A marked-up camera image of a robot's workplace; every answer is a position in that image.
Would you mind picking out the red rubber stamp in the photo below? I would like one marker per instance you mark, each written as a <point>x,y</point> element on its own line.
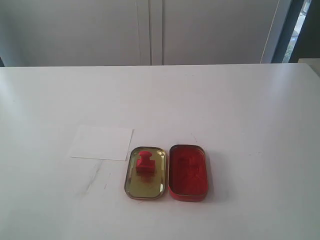
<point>145,164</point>

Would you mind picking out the red ink pad tin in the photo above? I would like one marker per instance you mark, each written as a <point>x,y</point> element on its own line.
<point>187,173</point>

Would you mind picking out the gold tin lid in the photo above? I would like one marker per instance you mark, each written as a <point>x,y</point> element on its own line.
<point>146,186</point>

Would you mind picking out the white paper card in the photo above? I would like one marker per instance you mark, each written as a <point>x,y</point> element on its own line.
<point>101,143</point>

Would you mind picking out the white cabinet doors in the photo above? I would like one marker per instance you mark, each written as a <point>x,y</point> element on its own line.
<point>37,33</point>

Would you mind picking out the white neighbouring table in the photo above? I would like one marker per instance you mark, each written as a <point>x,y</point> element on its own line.
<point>314,63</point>

